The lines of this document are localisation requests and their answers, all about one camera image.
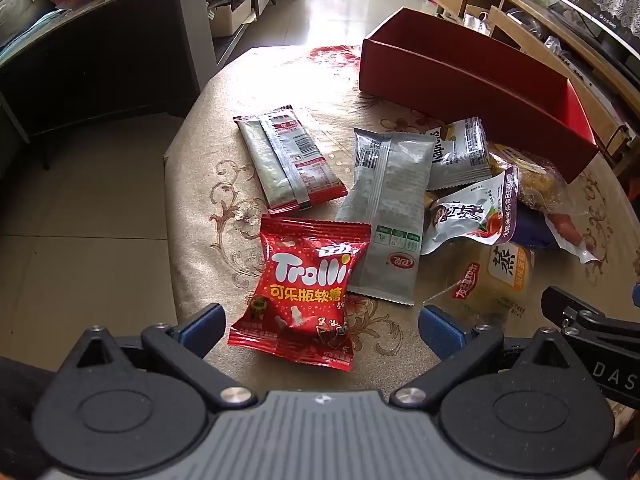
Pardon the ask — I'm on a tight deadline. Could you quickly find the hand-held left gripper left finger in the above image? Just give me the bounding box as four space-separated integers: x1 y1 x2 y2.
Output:
56 302 258 413

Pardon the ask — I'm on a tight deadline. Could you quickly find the white red snack packet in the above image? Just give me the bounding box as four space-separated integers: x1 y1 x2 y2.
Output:
420 165 521 257

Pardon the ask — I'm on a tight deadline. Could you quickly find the white power strip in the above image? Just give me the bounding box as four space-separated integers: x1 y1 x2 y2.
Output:
610 125 638 148

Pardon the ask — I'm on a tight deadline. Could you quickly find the clear steamed cake packet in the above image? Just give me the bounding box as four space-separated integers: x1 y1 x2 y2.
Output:
422 242 538 331

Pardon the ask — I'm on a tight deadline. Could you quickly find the dark long cabinet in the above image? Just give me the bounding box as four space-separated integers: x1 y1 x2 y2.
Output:
0 0 256 171

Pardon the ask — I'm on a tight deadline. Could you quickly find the blue snack packet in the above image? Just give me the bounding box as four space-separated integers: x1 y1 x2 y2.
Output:
512 205 561 253

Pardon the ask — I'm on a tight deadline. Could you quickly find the red gummy candy packet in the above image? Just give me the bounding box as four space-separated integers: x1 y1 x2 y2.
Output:
227 215 373 372

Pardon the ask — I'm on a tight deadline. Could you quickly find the white shopping bag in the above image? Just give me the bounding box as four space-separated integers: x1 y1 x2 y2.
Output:
462 10 496 36

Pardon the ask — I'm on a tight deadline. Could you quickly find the black television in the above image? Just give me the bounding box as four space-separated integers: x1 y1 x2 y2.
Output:
545 0 640 81

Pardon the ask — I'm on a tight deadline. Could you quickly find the small silver snack packet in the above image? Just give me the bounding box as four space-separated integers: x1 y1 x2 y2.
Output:
425 116 493 192

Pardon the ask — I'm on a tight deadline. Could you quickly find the clear yellow bread packet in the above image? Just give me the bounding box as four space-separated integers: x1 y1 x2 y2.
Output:
487 142 571 211

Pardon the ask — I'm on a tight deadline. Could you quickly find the open cardboard box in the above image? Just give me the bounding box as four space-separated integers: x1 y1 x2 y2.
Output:
210 0 256 38

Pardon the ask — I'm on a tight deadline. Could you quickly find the long silver red packet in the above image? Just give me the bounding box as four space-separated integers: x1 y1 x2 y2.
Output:
232 105 348 216

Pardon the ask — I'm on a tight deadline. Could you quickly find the grey silver snack packet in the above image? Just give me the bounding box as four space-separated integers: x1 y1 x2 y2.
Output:
334 127 435 307

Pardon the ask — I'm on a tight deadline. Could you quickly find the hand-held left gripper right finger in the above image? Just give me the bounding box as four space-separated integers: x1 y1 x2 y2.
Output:
389 304 597 410

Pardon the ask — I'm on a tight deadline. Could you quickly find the red cardboard box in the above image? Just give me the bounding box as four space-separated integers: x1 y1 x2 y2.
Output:
359 7 601 186

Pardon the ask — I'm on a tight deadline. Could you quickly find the vacuum sausage pack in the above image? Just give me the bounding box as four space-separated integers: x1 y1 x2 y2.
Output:
542 205 601 265

